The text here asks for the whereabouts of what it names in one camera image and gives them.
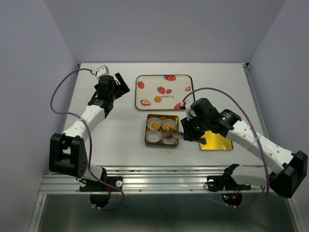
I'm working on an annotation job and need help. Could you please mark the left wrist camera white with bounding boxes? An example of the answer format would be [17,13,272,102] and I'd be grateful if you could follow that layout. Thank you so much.
[96,65,110,80]

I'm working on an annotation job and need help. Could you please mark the gold tin lid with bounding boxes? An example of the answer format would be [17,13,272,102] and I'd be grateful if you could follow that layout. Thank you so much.
[200,131,234,150]

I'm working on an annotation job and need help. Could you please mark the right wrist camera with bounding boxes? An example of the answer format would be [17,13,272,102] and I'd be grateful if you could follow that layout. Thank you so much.
[186,108,196,120]

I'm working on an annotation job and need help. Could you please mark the white paper cup back-left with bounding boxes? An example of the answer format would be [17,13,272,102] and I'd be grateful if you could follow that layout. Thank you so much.
[147,117,162,131]

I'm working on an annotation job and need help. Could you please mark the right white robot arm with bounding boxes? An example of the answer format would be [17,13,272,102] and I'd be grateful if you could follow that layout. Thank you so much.
[180,98,308,198]

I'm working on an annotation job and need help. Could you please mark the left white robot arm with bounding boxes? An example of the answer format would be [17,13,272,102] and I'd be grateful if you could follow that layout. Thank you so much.
[49,70,130,190]

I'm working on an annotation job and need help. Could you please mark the white paper cup front-left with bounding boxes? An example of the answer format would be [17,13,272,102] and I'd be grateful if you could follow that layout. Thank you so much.
[146,130,162,143]

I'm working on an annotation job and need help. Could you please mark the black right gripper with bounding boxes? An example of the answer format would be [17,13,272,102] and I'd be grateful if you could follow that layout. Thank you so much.
[180,113,210,142]

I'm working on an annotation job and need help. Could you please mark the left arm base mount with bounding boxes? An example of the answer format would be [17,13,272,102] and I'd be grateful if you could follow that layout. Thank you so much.
[76,168,125,211]

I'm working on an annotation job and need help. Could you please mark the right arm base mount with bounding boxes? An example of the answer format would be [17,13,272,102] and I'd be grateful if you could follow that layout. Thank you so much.
[204,175,251,207]

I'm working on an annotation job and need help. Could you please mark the white paper cup front-right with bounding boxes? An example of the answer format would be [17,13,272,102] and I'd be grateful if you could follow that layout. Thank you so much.
[162,134,177,145]

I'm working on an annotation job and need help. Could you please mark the white paper cup back-right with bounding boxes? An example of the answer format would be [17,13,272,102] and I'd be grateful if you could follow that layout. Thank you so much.
[161,118,176,131]

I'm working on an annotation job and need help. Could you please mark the orange cookie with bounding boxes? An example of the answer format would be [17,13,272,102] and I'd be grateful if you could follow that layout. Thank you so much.
[151,122,160,130]
[164,123,173,131]
[154,96,162,103]
[162,131,172,138]

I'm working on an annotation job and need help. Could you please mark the strawberry print tray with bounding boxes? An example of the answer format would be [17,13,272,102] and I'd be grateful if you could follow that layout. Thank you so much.
[135,74,194,111]

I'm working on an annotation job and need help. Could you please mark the metal tongs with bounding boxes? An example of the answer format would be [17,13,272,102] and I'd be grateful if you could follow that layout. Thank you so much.
[163,129,184,139]

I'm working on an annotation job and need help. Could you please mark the aluminium front frame rails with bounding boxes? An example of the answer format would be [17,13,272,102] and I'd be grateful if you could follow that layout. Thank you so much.
[38,165,295,195]

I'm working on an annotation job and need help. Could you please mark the square gold cookie tin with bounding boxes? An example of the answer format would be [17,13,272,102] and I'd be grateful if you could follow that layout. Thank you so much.
[144,114,179,148]

